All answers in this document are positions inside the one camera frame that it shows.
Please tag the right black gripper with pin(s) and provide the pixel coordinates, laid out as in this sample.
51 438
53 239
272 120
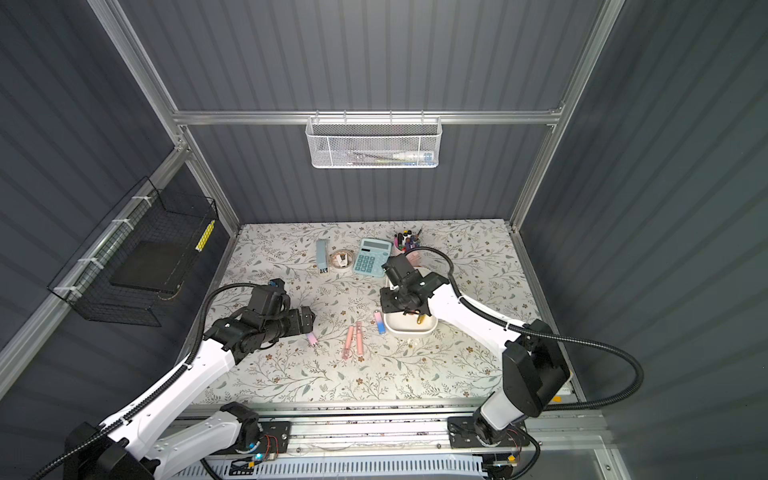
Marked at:
395 300

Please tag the white wire wall basket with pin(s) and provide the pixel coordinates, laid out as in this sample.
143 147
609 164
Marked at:
389 143

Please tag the pink lip gloss tube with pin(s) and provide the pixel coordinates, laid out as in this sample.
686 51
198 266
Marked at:
346 352
359 339

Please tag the pink pen cup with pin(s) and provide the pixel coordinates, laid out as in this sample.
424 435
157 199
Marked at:
405 242

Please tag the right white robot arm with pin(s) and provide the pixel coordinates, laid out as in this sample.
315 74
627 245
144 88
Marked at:
533 367

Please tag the white storage box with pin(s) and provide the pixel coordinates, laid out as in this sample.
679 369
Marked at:
405 325

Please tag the small round dish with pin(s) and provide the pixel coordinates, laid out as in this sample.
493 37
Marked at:
341 259

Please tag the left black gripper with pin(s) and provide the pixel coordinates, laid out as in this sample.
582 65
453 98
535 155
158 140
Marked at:
302 321

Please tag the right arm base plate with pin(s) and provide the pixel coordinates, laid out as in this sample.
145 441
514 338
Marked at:
466 432

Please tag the teal calculator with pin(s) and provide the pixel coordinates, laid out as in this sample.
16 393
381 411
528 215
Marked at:
371 256

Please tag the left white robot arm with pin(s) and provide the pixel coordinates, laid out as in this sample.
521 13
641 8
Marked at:
133 442

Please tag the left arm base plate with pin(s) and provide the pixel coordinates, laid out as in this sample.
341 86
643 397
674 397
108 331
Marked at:
270 437

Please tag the black wire side basket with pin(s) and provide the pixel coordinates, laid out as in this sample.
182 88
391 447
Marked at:
134 271

